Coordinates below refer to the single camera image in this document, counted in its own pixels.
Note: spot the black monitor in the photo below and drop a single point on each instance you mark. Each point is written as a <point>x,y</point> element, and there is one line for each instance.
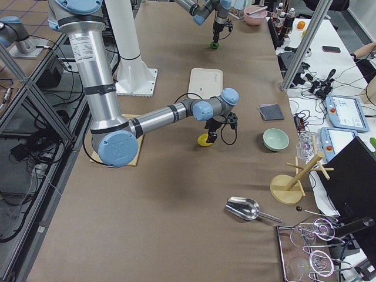
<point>351,186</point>

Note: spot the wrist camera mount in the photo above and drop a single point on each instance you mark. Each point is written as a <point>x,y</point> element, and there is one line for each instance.
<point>232,120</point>

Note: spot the grey folded cloth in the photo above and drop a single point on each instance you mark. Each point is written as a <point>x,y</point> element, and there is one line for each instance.
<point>271,112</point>

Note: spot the wire glass rack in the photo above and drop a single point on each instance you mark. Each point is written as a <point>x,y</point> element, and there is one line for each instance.
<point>315,251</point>

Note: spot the yellow lemon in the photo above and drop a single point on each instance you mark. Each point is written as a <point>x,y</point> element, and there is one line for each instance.
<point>202,140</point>

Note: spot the metal scoop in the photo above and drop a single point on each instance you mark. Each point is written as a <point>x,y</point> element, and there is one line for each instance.
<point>247,209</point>

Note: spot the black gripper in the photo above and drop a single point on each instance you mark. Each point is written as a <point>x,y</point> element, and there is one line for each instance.
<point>214,126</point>
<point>217,26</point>

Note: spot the wooden cup tree stand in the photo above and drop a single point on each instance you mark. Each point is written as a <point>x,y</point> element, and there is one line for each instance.
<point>288,189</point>

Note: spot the white camera pillar mount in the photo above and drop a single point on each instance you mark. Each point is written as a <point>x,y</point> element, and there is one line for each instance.
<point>133,77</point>

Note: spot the cream rabbit tray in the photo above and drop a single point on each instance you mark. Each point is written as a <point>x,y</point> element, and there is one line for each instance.
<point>205,83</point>

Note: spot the teach pendant tablet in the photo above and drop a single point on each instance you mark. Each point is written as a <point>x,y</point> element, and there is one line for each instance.
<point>333,140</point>
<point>346,113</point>

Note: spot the green lime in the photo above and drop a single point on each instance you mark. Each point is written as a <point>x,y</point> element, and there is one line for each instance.
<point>214,45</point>

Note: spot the pink bowl with ice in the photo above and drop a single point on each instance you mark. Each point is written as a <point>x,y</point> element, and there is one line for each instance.
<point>255,15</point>

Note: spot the mint green bowl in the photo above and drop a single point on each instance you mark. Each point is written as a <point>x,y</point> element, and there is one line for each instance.
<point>275,139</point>

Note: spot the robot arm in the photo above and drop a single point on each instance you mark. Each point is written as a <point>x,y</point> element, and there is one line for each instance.
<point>201,13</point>
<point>114,137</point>

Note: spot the aluminium frame post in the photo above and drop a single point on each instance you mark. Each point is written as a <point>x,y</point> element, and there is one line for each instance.
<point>318,16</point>

